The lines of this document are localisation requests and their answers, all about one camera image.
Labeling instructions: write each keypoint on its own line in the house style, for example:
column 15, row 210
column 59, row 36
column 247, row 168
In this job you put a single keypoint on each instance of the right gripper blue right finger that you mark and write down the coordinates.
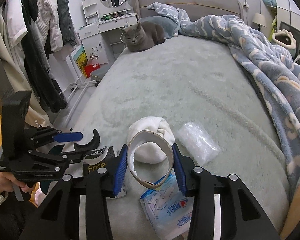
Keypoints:
column 178, row 170

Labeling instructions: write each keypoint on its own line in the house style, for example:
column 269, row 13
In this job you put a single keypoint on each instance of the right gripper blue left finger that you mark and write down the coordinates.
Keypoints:
column 120, row 170

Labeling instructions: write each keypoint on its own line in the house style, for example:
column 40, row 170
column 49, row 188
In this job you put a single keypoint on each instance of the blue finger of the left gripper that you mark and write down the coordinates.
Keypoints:
column 68, row 137
column 91, row 145

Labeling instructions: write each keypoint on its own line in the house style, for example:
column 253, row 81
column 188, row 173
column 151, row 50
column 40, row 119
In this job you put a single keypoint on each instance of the cardboard tape roll core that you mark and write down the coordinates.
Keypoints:
column 139, row 139

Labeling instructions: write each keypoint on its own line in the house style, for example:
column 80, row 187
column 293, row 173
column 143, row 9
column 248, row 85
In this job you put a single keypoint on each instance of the left hand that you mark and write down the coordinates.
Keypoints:
column 7, row 181

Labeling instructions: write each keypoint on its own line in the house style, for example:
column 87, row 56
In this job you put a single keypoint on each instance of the black snack bag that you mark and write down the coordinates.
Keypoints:
column 98, row 159

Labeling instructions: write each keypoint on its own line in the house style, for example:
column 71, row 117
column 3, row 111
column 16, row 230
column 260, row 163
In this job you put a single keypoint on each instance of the clear plastic wrapper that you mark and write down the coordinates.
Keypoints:
column 200, row 145

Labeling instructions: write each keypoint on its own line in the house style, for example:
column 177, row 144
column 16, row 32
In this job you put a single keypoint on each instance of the white crumpled sock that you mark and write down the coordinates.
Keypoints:
column 150, row 152

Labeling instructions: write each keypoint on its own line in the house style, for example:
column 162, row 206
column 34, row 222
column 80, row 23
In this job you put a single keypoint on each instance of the blue white tissue pack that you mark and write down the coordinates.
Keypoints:
column 167, row 209

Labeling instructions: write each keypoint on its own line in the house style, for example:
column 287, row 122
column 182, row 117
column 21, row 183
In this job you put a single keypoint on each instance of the white clothes rack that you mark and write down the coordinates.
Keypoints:
column 77, row 90

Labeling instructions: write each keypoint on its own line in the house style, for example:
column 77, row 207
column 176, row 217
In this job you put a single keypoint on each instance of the grey bed with headboard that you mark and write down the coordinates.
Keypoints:
column 193, row 79

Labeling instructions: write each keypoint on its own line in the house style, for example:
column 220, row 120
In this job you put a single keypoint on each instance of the grey floor cushion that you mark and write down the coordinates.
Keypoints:
column 98, row 74

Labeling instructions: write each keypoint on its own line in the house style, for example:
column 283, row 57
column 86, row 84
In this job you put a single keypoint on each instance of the red box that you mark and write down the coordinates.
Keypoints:
column 89, row 68

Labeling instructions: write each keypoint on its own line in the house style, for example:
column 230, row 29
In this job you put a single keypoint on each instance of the yellow painting canvas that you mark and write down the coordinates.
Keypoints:
column 81, row 59

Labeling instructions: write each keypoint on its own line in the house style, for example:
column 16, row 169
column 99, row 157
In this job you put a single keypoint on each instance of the black hanging garment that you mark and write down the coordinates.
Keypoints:
column 36, row 64

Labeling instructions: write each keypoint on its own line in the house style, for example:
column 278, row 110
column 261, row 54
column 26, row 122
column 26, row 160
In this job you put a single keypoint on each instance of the beige hanging coat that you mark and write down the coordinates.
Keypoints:
column 12, row 57

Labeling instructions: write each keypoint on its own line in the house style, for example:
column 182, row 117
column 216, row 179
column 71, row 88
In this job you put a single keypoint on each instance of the grey knit sweater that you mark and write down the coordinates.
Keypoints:
column 69, row 35

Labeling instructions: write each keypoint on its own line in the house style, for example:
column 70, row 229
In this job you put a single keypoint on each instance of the white vanity dresser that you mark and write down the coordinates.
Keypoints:
column 101, row 36

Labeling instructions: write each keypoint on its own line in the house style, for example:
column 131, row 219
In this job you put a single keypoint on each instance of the grey cat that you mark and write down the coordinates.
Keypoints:
column 143, row 36

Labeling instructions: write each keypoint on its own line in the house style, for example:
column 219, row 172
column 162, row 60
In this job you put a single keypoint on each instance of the white puffer jacket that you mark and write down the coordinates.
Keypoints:
column 48, row 24

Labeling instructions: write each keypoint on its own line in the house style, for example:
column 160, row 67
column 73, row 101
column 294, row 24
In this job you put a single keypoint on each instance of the blue grey pillow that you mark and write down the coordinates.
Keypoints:
column 171, row 29

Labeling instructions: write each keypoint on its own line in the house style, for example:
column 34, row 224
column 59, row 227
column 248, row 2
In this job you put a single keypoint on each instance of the blue cloud pattern blanket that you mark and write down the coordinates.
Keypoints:
column 271, row 66

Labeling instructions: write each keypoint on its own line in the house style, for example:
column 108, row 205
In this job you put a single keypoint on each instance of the bedside table lamp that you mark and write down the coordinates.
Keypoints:
column 259, row 20

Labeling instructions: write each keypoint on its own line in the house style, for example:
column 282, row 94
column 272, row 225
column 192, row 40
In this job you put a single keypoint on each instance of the white black wardrobe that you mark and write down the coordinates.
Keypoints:
column 283, row 11

